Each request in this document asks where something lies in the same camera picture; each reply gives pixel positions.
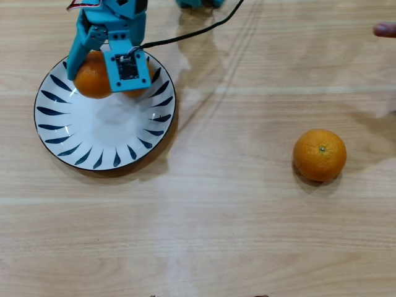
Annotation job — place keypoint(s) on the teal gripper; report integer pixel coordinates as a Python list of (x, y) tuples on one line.
[(78, 52)]

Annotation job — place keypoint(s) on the teal robot base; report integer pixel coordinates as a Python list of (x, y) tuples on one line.
[(198, 2)]

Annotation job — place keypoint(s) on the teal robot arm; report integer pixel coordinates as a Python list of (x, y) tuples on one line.
[(113, 4)]

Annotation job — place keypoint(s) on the white plate with blue strokes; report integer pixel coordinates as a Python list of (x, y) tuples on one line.
[(102, 130)]

